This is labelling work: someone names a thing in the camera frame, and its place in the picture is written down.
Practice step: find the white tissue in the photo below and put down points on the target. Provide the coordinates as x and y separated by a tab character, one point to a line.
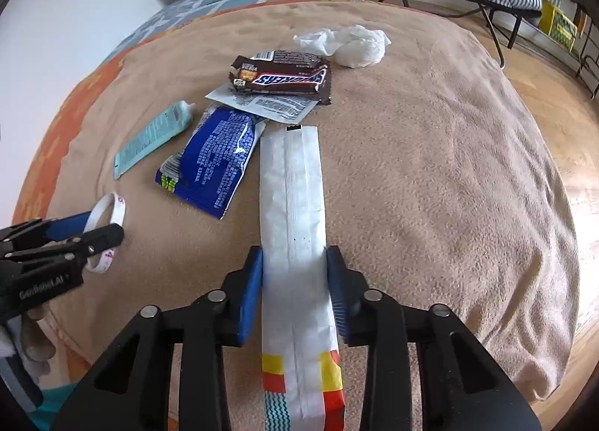
316	40
362	45

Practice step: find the blue snack packet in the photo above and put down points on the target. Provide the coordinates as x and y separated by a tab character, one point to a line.
215	155

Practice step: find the yellow crate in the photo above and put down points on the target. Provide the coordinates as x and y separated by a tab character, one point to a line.
557	26

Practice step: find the long white snack wrapper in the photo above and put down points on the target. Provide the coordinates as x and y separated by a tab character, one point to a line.
292	225

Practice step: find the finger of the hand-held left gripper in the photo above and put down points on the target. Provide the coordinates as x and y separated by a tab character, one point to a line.
103	236
70	227

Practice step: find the black metal rack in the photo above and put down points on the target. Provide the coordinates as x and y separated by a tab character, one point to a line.
587	56

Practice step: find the tan blanket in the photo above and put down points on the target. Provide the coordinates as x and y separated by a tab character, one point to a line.
421	178

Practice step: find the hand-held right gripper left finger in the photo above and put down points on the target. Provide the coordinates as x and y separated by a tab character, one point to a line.
250	295

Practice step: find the white printed packet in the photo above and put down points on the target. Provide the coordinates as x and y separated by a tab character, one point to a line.
276	109

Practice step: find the person's left hand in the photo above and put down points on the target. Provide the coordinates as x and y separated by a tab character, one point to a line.
37	337

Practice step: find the brown chocolate bar wrapper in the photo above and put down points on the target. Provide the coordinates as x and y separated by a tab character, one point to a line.
285	77

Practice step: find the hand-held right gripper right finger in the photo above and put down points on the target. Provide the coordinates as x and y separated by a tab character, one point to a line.
339	295

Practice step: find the teal tube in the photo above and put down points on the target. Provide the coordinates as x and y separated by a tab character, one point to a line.
149	136

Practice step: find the white wristband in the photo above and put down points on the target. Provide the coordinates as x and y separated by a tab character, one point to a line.
117	206

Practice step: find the orange floral bedsheet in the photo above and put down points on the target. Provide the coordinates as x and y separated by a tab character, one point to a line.
61	122

